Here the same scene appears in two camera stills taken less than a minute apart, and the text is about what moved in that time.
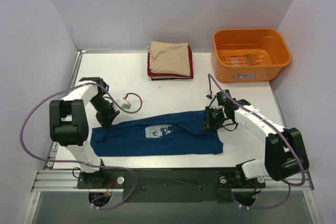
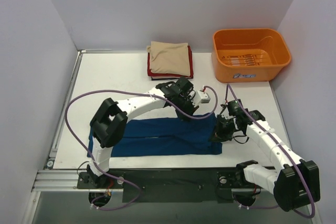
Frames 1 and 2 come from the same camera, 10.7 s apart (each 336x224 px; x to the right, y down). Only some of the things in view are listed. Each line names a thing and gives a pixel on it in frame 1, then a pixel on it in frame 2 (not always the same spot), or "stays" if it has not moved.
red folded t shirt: (151, 73) stays
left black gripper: (106, 115) to (186, 106)
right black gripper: (212, 116) to (224, 128)
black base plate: (170, 184) stays
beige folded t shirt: (168, 57) stays
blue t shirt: (180, 135) stays
